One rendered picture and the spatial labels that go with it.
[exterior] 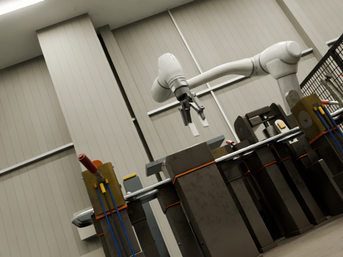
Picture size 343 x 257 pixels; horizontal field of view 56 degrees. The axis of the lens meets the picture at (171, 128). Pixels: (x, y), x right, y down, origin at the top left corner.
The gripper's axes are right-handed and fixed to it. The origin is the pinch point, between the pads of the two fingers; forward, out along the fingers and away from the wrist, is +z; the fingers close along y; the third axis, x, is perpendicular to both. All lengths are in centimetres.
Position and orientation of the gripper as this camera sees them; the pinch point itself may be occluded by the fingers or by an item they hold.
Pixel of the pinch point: (199, 126)
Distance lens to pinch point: 150.5
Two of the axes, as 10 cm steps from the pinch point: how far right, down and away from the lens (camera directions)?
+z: 3.9, 8.5, -3.4
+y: 4.2, -5.0, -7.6
